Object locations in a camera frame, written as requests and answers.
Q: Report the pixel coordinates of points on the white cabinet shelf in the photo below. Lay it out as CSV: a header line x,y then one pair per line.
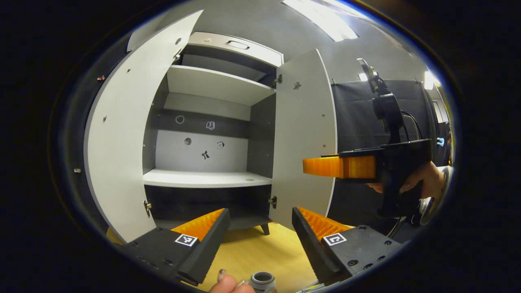
x,y
215,83

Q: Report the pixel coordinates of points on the white and grey cabinet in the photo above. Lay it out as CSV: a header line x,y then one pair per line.
x,y
195,154

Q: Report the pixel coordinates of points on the large ceiling light panel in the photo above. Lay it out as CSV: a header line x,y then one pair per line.
x,y
321,18

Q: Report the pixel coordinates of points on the metal door hinge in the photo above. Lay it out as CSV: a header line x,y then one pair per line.
x,y
278,79
147,206
272,201
178,53

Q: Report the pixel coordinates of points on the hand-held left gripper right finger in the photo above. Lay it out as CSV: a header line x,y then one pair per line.
x,y
311,252

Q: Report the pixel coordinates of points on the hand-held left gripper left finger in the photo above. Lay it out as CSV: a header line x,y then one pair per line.
x,y
207,248

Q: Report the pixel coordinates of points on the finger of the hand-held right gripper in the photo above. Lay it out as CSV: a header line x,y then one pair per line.
x,y
342,167

